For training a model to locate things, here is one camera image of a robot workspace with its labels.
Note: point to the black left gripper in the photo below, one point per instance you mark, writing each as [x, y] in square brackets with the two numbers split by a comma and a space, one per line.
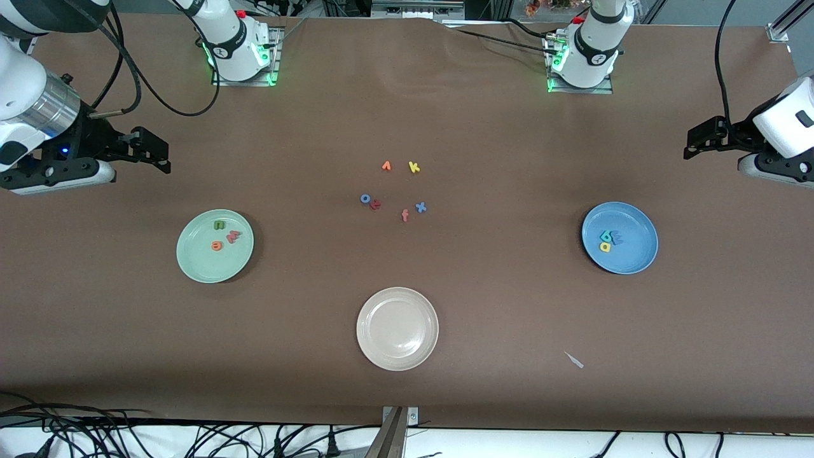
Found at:
[736, 135]

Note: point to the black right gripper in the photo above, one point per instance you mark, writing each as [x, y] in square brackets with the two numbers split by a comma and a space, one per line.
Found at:
[94, 138]

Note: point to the pink foam letter w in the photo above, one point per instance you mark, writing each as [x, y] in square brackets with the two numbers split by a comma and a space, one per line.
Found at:
[234, 237]

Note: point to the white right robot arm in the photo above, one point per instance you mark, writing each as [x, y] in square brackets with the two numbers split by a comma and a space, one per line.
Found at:
[229, 44]

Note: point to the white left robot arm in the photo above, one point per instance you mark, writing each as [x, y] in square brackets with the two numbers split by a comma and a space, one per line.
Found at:
[594, 44]

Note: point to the green plate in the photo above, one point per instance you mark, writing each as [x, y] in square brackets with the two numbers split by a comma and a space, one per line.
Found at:
[200, 261]

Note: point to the aluminium corner profile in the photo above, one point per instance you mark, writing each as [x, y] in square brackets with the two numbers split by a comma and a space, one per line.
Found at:
[779, 30]

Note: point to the blue plate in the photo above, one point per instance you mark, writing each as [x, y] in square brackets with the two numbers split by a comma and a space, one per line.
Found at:
[636, 254]

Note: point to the brown table cover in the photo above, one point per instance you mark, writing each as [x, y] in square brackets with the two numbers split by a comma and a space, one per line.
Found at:
[127, 350]

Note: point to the orange red background object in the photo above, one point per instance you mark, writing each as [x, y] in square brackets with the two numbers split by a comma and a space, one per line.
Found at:
[532, 6]

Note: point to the small grey tape scrap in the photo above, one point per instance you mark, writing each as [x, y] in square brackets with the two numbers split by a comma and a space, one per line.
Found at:
[575, 360]

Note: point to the beige plate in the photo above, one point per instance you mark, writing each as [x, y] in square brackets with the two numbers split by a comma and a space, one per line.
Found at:
[397, 329]

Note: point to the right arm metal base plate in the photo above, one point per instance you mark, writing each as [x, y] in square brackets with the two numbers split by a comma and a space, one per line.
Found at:
[241, 83]

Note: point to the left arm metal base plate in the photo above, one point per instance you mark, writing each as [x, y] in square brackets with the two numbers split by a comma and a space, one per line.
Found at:
[582, 91]

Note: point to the aluminium frame beam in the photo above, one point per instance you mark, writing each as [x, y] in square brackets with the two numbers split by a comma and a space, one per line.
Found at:
[413, 7]

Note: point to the grey metal mount bracket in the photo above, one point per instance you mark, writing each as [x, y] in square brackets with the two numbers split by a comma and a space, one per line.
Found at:
[394, 439]

